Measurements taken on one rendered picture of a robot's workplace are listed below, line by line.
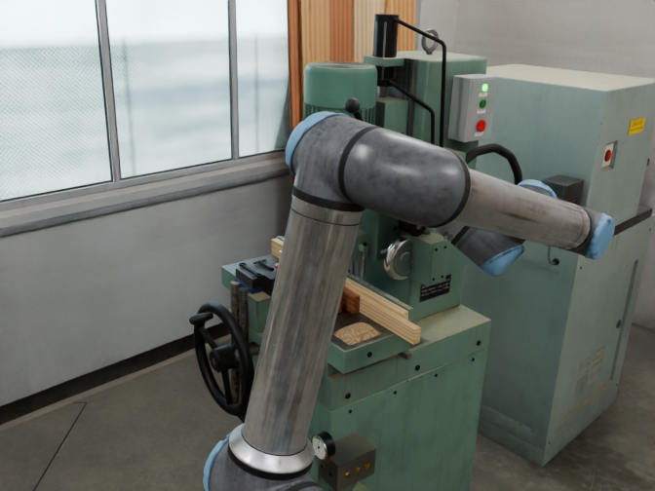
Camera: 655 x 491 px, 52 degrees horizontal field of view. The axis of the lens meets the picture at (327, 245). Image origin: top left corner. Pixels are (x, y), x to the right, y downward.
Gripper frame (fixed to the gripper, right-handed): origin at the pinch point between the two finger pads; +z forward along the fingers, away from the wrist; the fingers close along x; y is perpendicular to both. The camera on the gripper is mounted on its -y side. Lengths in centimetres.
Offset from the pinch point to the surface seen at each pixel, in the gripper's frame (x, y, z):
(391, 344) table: 22.7, -27.7, -29.5
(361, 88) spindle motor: -12.1, -3.1, 14.5
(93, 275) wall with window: 62, -139, 80
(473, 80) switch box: -36.2, -9.4, -1.8
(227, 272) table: 33, -56, 19
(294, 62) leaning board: -68, -133, 87
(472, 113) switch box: -32.2, -14.7, -6.5
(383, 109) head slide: -16.2, -12.3, 9.6
